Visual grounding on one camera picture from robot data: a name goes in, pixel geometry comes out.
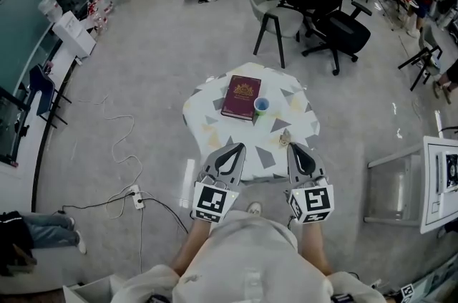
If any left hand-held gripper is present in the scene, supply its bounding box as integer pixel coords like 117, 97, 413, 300
192, 143, 248, 223

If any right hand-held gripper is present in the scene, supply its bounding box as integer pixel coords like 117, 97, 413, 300
284, 143, 336, 225

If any green cup with blue inside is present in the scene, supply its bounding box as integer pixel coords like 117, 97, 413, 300
253, 96, 271, 116

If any person's right forearm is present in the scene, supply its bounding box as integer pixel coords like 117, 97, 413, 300
299, 222, 332, 276

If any person's left forearm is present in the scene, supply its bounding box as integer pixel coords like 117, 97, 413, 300
171, 218, 212, 276

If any table with patterned white cloth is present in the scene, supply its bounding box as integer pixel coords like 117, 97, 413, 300
182, 61, 321, 184

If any dark red hardcover book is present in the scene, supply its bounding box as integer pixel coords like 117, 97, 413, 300
220, 74, 263, 122

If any white power strip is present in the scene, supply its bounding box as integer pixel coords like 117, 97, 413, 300
127, 184, 147, 211

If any person's white shirt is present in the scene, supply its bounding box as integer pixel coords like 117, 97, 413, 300
110, 210, 387, 303

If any white desk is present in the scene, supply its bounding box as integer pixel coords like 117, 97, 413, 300
364, 135, 458, 235

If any white electronic device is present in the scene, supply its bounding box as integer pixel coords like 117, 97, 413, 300
434, 150, 458, 194

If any white storage shelf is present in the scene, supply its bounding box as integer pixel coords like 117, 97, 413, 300
379, 269, 458, 303

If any white open box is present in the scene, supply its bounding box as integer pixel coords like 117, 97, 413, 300
62, 274, 126, 303

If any blue chair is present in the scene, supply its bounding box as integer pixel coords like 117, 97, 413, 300
27, 64, 72, 130

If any group of clear water bottles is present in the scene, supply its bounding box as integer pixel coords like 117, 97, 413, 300
87, 0, 120, 34

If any white water dispenser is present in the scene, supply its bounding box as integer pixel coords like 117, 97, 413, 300
52, 10, 97, 60

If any clear water jug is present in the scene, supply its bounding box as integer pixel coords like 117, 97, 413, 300
38, 0, 64, 24

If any white cable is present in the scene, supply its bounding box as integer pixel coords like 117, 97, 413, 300
71, 93, 144, 216

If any black cable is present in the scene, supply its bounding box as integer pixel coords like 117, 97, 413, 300
59, 196, 190, 235

